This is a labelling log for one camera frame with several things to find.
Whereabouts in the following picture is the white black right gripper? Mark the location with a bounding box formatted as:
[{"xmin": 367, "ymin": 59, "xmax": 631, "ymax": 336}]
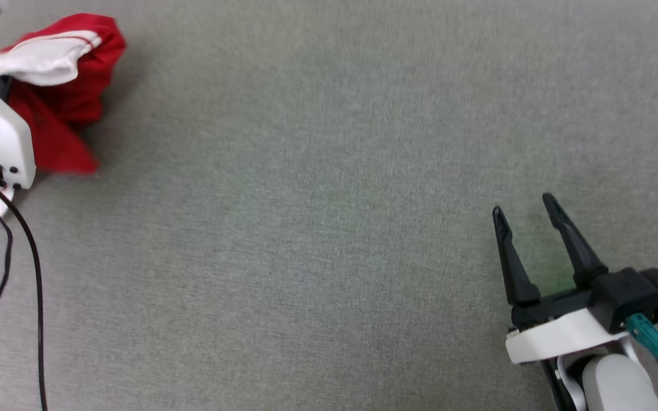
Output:
[{"xmin": 492, "ymin": 192, "xmax": 639, "ymax": 365}]

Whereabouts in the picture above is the red and white jersey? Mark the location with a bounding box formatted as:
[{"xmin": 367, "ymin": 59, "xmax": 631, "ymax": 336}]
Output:
[{"xmin": 0, "ymin": 13, "xmax": 127, "ymax": 175}]

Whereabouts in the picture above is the teal right camera connector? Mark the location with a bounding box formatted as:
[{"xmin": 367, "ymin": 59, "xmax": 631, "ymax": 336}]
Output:
[{"xmin": 626, "ymin": 313, "xmax": 658, "ymax": 372}]

